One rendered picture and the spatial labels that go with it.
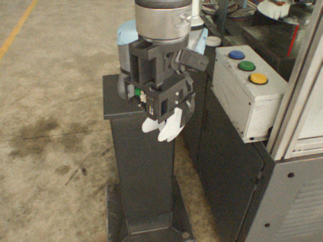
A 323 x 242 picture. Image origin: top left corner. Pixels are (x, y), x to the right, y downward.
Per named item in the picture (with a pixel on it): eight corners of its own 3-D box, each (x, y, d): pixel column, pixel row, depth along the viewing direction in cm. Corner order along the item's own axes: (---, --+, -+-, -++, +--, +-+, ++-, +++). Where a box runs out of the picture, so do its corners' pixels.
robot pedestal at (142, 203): (109, 256, 122) (76, 135, 75) (106, 186, 152) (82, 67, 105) (194, 241, 127) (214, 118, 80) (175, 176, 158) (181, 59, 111)
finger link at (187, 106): (165, 121, 48) (165, 79, 43) (171, 116, 49) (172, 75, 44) (186, 132, 46) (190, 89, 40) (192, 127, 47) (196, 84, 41)
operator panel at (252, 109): (280, 137, 74) (298, 92, 64) (243, 143, 72) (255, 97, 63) (239, 84, 95) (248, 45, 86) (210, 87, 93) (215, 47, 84)
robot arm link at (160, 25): (160, -10, 39) (208, 0, 35) (160, 22, 42) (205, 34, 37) (121, 2, 34) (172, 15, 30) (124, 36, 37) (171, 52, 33)
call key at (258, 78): (267, 86, 68) (270, 79, 67) (253, 88, 67) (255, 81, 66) (260, 78, 71) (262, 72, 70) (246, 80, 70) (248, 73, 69)
